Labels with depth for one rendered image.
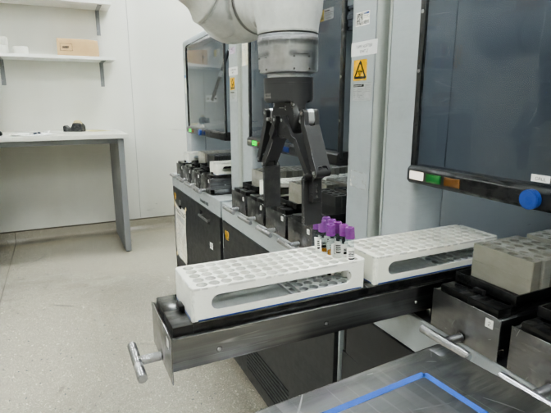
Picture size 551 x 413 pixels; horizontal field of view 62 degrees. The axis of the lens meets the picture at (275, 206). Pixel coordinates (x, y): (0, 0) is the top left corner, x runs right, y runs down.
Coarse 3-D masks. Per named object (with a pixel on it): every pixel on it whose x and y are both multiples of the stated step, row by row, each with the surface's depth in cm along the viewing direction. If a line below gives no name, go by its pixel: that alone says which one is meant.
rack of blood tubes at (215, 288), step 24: (216, 264) 73; (240, 264) 73; (264, 264) 74; (288, 264) 74; (312, 264) 74; (336, 264) 73; (360, 264) 75; (192, 288) 63; (216, 288) 65; (240, 288) 66; (264, 288) 78; (288, 288) 76; (312, 288) 73; (336, 288) 74; (192, 312) 64; (216, 312) 65
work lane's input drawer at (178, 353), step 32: (384, 288) 77; (416, 288) 79; (160, 320) 67; (224, 320) 65; (256, 320) 67; (288, 320) 69; (320, 320) 72; (352, 320) 74; (160, 352) 68; (192, 352) 63; (224, 352) 65
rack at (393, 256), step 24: (360, 240) 86; (384, 240) 86; (408, 240) 86; (432, 240) 86; (456, 240) 87; (480, 240) 87; (384, 264) 77; (408, 264) 90; (432, 264) 89; (456, 264) 85
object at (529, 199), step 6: (522, 192) 67; (528, 192) 67; (534, 192) 66; (522, 198) 68; (528, 198) 67; (534, 198) 66; (540, 198) 66; (522, 204) 68; (528, 204) 67; (534, 204) 66
